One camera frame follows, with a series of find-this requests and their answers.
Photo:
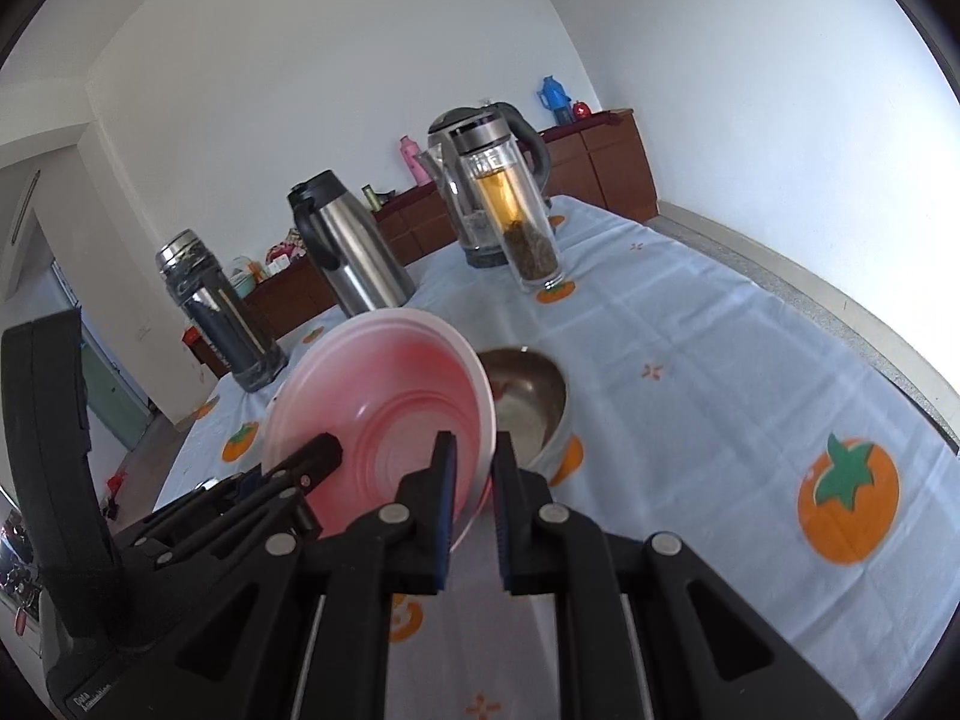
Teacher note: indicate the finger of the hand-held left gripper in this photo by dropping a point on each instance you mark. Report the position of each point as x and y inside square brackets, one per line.
[296, 514]
[326, 454]

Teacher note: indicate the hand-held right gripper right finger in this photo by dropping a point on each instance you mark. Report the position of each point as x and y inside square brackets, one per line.
[504, 525]

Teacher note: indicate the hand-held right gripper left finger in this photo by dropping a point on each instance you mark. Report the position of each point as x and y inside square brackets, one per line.
[444, 510]

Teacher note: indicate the red plastic bowl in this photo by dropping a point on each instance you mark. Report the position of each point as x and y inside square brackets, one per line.
[390, 405]

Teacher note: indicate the stainless steel bowl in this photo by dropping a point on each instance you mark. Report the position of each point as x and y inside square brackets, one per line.
[532, 397]

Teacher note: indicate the small red object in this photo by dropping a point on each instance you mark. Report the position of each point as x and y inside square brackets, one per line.
[116, 478]

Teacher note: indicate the green door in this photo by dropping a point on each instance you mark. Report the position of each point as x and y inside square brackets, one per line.
[112, 390]

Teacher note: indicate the black thermos flask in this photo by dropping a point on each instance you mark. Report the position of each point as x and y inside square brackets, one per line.
[225, 322]

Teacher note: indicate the teal bowl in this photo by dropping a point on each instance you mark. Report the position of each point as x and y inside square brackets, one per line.
[245, 285]

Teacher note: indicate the persimmon print tablecloth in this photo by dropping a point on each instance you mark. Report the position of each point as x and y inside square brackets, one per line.
[675, 427]

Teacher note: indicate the colourful packet pile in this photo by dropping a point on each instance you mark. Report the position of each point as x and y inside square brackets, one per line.
[285, 259]

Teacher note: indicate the steel electric kettle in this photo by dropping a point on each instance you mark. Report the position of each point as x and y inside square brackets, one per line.
[472, 240]

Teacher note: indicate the small green jar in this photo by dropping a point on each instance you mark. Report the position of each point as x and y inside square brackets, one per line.
[370, 197]

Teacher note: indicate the white tube light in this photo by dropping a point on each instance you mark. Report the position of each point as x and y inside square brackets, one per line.
[24, 206]

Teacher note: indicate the glass tea bottle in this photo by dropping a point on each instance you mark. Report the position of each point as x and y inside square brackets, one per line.
[525, 240]

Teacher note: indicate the pink thermos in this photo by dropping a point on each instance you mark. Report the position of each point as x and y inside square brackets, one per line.
[411, 161]

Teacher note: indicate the brown wooden sideboard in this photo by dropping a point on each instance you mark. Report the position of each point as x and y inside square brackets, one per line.
[607, 157]

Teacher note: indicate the small red jar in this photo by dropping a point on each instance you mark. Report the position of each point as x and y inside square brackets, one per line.
[582, 111]

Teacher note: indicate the blue thermos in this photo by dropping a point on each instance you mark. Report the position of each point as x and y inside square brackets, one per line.
[553, 97]

